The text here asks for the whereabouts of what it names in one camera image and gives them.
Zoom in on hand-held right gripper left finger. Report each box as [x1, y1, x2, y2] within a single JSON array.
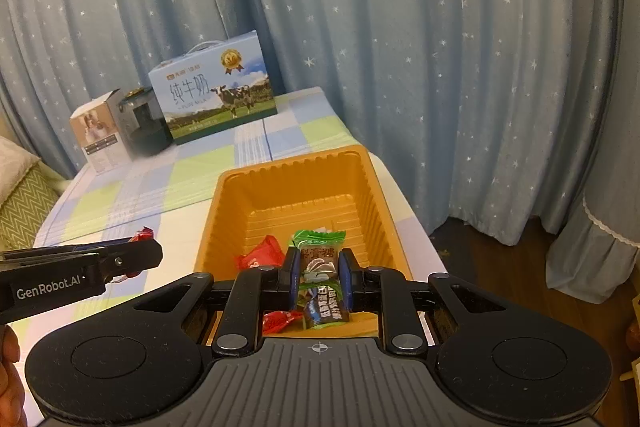
[[132, 246, 302, 358]]

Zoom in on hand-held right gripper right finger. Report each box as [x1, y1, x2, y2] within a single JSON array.
[[338, 248, 508, 357]]

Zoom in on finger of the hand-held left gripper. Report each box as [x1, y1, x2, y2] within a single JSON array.
[[96, 238, 164, 284]]

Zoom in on red candy with gold print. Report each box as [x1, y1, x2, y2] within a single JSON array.
[[112, 227, 157, 282]]

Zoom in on green brown candy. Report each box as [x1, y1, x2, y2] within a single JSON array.
[[291, 229, 347, 285]]

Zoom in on black green snack packet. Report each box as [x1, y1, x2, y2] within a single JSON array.
[[295, 279, 351, 330]]

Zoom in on large red snack packet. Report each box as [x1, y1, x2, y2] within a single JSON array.
[[235, 235, 287, 272]]

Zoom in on orange plastic tray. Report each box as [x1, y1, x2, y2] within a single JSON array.
[[192, 145, 416, 340]]

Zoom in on person's left hand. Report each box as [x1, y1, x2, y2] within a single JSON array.
[[0, 324, 26, 415]]

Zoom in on plaid tablecloth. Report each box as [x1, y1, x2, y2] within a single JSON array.
[[32, 87, 448, 348]]

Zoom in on green zigzag cushion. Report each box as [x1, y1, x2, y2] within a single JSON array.
[[0, 164, 63, 253]]

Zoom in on white humidifier box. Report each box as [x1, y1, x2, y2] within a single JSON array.
[[69, 89, 133, 176]]

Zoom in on cream cushion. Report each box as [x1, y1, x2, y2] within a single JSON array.
[[0, 136, 41, 202]]

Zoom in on glass jar with dark lid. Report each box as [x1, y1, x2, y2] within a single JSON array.
[[117, 88, 173, 158]]

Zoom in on blue milk carton box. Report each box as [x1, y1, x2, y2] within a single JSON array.
[[148, 30, 278, 146]]

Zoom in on blue star curtain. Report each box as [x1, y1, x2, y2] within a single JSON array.
[[0, 0, 626, 238]]

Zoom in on blue lace trimmed cloth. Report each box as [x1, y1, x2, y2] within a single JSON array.
[[545, 167, 640, 305]]

